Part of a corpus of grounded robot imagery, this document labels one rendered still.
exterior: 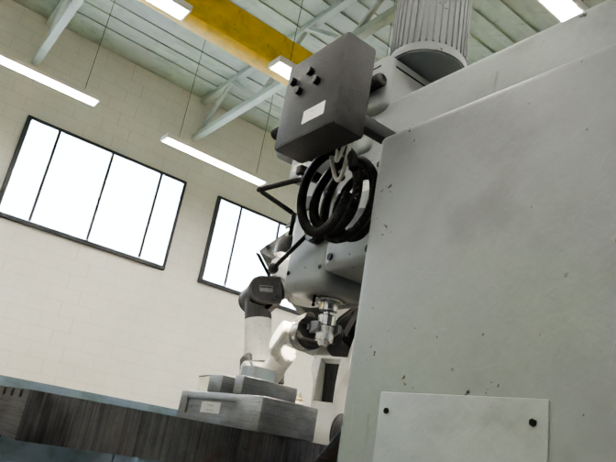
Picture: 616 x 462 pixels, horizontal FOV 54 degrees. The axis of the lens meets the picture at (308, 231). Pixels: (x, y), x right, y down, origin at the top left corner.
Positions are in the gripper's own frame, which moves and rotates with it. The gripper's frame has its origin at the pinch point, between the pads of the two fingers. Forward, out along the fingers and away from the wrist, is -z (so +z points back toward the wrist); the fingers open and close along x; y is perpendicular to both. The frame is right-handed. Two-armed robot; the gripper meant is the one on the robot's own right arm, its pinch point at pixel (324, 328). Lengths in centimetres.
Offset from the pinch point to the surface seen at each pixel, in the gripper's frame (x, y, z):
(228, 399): -22.7, 21.9, -10.1
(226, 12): -26, -373, 394
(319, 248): -7.7, -17.4, -8.3
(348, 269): -3.4, -10.6, -19.5
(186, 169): -6, -356, 794
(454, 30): 9, -73, -33
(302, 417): -8.0, 23.0, -18.2
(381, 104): -4, -51, -26
